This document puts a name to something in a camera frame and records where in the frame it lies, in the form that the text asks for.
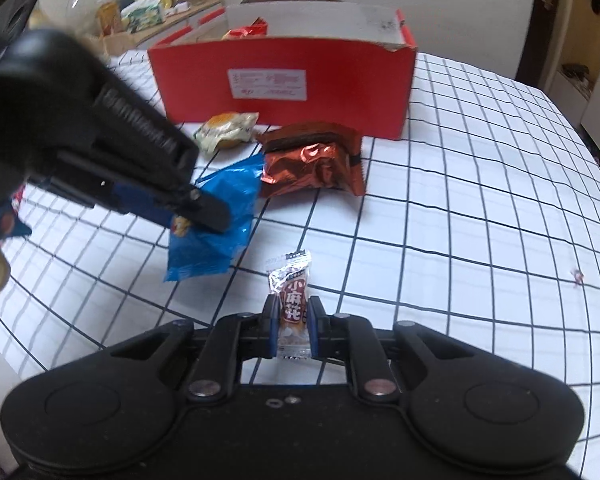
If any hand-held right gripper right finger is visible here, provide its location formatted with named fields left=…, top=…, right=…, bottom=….
left=307, top=295, right=474, bottom=405

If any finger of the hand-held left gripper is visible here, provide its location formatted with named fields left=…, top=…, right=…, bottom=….
left=111, top=180, right=232, bottom=235

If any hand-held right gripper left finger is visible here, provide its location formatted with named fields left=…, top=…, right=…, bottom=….
left=107, top=294, right=282, bottom=405

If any small brown label snack packet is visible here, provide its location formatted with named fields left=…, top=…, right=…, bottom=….
left=264, top=248, right=314, bottom=361

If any blue snack packet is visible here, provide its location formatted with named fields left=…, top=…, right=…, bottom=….
left=163, top=152, right=266, bottom=284

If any burger print snack packet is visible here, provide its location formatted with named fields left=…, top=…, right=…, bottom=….
left=193, top=111, right=260, bottom=155

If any brown foil snack packet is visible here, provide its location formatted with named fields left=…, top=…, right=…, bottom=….
left=255, top=120, right=367, bottom=197

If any red cardboard box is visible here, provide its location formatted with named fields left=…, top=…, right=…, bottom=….
left=147, top=2, right=419, bottom=142

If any red yellow snack packet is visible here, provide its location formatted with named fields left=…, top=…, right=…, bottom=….
left=222, top=18, right=269, bottom=41

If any orange drink bottle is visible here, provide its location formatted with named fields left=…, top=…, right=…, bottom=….
left=96, top=1, right=122, bottom=36

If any green white tissue box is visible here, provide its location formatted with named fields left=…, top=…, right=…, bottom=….
left=121, top=2, right=165, bottom=34

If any wooden top sideboard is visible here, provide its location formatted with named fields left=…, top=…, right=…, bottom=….
left=100, top=0, right=226, bottom=56

